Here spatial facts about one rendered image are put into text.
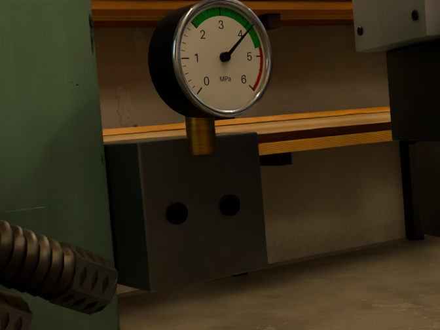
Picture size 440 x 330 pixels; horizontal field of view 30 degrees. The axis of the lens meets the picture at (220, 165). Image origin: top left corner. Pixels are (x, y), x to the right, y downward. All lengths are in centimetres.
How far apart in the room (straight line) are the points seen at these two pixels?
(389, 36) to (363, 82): 304
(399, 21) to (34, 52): 39
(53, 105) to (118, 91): 269
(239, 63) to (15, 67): 12
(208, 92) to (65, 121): 8
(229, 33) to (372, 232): 343
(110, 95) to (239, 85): 269
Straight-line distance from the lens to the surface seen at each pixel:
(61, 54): 45
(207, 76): 42
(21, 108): 44
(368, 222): 383
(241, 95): 43
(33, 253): 33
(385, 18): 77
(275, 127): 289
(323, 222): 366
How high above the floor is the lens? 63
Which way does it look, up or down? 3 degrees down
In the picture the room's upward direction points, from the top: 5 degrees counter-clockwise
